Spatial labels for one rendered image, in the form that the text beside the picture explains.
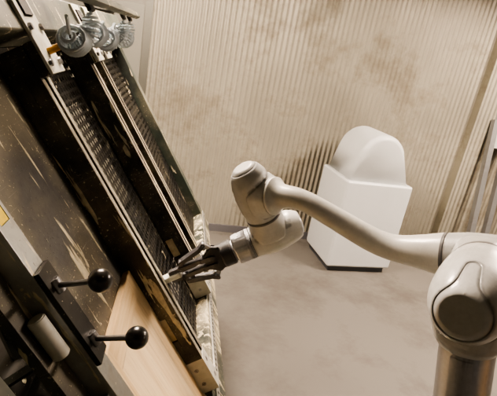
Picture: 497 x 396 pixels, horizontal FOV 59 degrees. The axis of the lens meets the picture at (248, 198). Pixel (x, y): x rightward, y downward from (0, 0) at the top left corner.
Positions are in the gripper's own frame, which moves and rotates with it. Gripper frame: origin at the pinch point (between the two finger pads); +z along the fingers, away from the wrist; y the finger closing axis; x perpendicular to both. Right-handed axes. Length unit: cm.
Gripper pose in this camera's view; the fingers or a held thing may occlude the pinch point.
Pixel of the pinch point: (170, 276)
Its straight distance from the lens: 131.5
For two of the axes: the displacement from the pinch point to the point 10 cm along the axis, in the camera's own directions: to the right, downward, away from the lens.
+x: 1.2, 3.5, -9.3
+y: -3.7, -8.5, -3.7
